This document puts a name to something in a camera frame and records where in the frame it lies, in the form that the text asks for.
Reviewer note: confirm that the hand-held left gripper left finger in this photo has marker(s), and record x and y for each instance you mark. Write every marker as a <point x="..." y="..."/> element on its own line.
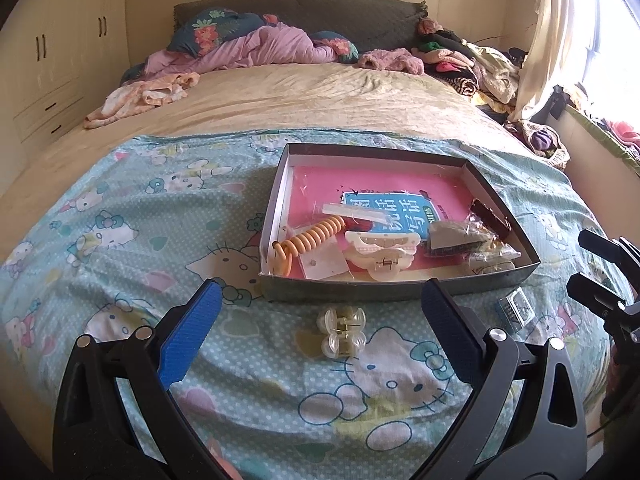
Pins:
<point x="192" y="332"/>

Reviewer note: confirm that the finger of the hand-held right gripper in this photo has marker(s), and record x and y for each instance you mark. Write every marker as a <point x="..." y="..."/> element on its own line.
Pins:
<point x="612" y="251"/>
<point x="620" y="315"/>

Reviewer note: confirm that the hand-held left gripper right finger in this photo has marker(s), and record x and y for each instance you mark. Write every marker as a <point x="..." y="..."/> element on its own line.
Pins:
<point x="450" y="335"/>

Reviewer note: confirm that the grey plastic packet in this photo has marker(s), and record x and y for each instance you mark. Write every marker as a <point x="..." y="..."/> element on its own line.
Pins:
<point x="450" y="237"/>

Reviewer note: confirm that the white pink-checked hair claw clip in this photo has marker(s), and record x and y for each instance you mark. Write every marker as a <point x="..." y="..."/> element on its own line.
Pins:
<point x="380" y="255"/>

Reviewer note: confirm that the grey cardboard tray box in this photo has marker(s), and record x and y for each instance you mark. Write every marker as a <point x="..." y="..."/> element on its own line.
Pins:
<point x="350" y="287"/>

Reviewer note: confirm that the small clear hair claw clip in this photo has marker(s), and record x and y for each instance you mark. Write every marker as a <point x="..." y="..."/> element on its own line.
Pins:
<point x="332" y="345"/>

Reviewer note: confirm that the dark brown hair clip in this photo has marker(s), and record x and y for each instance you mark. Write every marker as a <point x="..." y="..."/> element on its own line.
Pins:
<point x="492" y="217"/>

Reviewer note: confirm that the small silver blue packet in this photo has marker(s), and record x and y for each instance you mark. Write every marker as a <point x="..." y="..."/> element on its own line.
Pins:
<point x="515" y="307"/>

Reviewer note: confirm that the clear bag of orange clips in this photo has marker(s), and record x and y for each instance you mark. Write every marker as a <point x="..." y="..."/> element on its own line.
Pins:
<point x="492" y="255"/>

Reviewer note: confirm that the cartoon cat printed blanket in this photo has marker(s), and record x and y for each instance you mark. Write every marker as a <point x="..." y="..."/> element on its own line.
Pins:
<point x="150" y="240"/>

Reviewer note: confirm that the red floral cloth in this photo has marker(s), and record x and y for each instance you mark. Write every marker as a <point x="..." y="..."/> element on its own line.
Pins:
<point x="625" y="132"/>

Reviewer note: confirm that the purple cloth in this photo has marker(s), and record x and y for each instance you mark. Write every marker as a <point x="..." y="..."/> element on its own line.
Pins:
<point x="544" y="142"/>

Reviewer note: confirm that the white earring card in bag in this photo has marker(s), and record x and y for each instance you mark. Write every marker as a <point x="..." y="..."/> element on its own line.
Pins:
<point x="325" y="262"/>

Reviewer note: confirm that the white flat hair clip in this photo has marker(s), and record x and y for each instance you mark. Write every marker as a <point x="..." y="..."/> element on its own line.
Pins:
<point x="350" y="209"/>

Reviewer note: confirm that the pink book with blue label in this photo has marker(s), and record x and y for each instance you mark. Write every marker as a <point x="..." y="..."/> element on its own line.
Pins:
<point x="320" y="180"/>

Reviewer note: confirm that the window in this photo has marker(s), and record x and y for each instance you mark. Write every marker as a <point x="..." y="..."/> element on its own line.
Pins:
<point x="610" y="50"/>

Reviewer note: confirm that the cream curtain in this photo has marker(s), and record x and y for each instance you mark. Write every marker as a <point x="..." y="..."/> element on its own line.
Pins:
<point x="550" y="35"/>

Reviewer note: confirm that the pile of mixed clothes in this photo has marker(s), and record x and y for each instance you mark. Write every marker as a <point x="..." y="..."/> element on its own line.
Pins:
<point x="470" y="65"/>

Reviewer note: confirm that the peach patterned garment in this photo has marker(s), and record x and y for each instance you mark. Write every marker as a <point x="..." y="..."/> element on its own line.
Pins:
<point x="150" y="92"/>

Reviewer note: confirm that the beige bed sheet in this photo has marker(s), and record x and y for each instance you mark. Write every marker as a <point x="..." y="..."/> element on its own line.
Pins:
<point x="300" y="95"/>

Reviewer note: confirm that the pink fluffy garment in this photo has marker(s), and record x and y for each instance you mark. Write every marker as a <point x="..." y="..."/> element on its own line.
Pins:
<point x="395" y="60"/>

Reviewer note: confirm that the pink quilt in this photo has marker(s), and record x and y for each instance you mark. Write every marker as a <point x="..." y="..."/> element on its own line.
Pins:
<point x="270" y="45"/>

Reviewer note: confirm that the cream wardrobe with drawers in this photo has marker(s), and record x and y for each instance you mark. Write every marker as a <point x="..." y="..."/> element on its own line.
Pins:
<point x="60" y="60"/>

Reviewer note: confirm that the dark floral pillow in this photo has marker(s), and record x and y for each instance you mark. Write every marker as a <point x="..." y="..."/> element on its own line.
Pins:
<point x="340" y="47"/>
<point x="215" y="27"/>

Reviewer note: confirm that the grey padded headboard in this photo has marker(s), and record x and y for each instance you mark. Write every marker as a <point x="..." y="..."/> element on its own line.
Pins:
<point x="380" y="25"/>

